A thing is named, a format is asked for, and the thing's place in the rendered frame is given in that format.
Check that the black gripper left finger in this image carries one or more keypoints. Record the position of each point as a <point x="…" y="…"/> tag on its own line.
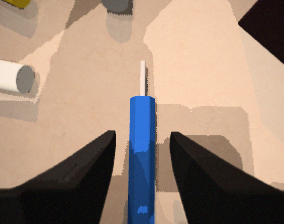
<point x="71" y="192"/>

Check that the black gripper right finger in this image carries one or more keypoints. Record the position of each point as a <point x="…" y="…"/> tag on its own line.
<point x="214" y="191"/>

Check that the white cylinder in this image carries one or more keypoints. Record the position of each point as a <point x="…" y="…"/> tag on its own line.
<point x="15" y="77"/>
<point x="115" y="5"/>

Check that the yellow cylinder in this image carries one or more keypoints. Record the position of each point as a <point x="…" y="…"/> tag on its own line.
<point x="18" y="3"/>

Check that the blue stylus with grey tip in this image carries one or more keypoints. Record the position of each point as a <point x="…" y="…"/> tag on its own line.
<point x="141" y="179"/>

